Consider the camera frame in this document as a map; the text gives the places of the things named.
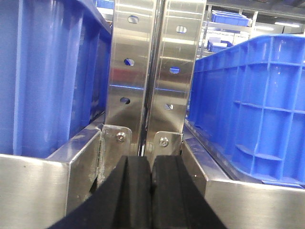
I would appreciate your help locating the grey shelving rack with bins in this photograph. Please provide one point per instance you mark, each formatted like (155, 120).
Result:
(221, 26)

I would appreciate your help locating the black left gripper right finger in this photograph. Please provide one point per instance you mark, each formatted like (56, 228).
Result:
(176, 201)

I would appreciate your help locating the stainless steel rack upright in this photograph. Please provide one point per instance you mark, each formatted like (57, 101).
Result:
(132, 36)

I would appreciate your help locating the right stainless steel upright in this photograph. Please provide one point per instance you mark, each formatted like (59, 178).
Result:
(179, 34)

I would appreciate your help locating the right blue ribbed crate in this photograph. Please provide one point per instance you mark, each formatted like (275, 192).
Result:
(248, 104)

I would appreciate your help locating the stainless steel shelf rail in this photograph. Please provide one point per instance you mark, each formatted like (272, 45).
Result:
(35, 192)

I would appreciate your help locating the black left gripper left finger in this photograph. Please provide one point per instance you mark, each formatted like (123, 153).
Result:
(122, 201)

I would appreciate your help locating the left blue crate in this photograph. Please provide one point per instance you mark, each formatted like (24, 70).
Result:
(54, 64)

